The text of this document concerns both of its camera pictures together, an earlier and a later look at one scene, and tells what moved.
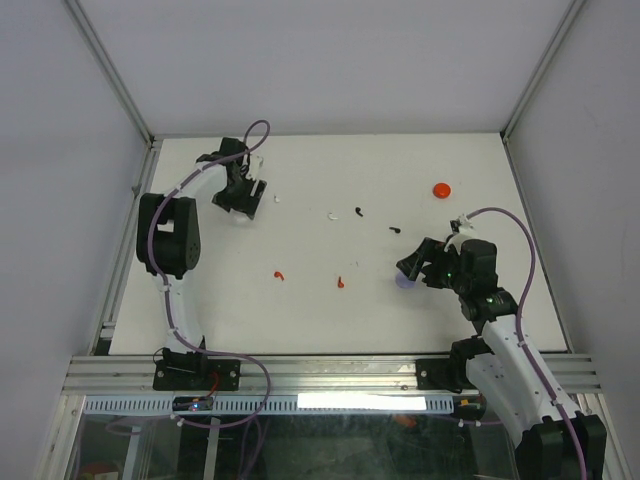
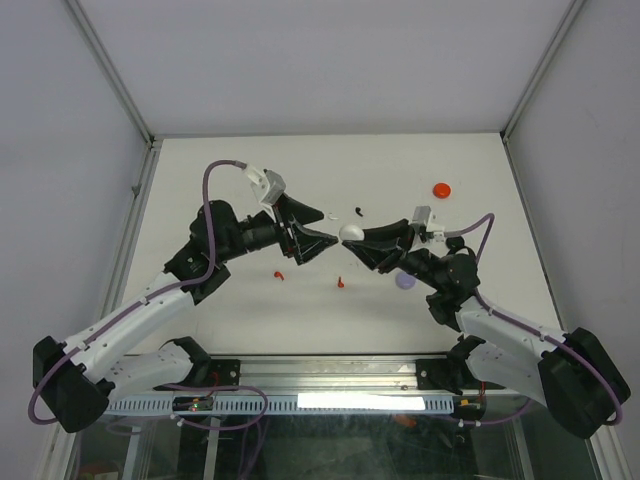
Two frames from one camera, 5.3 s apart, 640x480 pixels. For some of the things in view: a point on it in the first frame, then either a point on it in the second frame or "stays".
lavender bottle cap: (404, 281) stays
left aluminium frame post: (110, 69) stays
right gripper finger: (411, 265) to (374, 253)
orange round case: (441, 190) stays
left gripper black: (246, 204) to (304, 244)
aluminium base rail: (302, 374) stays
